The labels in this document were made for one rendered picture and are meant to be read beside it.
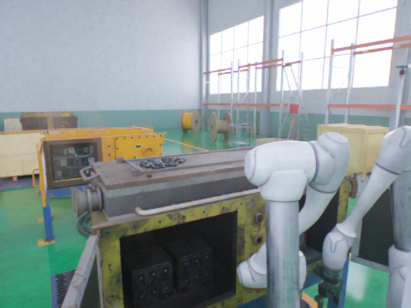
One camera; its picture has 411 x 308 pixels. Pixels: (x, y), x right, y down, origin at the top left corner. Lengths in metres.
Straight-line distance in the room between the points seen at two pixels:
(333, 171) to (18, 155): 6.53
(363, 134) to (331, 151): 5.49
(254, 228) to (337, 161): 0.67
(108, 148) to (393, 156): 3.22
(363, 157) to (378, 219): 4.51
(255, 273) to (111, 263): 0.56
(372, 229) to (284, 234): 1.18
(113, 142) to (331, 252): 3.01
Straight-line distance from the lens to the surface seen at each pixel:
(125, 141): 3.83
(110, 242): 1.13
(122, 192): 1.15
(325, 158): 0.89
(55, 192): 3.83
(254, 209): 1.40
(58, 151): 3.90
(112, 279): 1.20
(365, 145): 6.40
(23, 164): 6.99
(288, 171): 0.83
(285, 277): 0.93
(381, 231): 2.01
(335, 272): 1.54
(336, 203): 1.91
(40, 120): 9.53
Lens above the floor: 1.67
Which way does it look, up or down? 11 degrees down
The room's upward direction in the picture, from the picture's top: straight up
